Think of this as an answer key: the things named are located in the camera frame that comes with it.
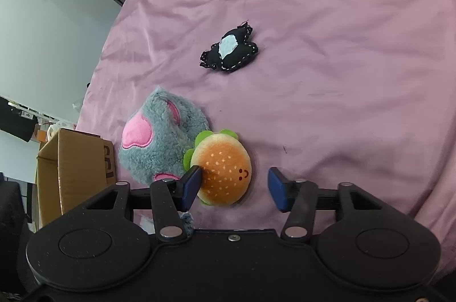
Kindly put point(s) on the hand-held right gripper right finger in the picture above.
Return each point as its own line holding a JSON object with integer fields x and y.
{"x": 277, "y": 188}

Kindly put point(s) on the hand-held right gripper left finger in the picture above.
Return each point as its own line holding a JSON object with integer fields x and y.
{"x": 191, "y": 185}

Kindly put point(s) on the hamburger plush toy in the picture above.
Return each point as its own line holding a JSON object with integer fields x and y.
{"x": 223, "y": 170}

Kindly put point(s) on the grey and pink plush toy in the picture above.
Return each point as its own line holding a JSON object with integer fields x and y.
{"x": 156, "y": 141}

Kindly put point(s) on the black and white plush toy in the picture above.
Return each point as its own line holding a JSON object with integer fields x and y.
{"x": 230, "y": 51}

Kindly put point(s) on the pink bed sheet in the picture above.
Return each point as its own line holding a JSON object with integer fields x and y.
{"x": 302, "y": 74}

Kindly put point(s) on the cardboard box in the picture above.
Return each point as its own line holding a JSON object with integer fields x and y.
{"x": 69, "y": 176}

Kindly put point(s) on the black hanging garment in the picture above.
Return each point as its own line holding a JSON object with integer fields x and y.
{"x": 14, "y": 122}

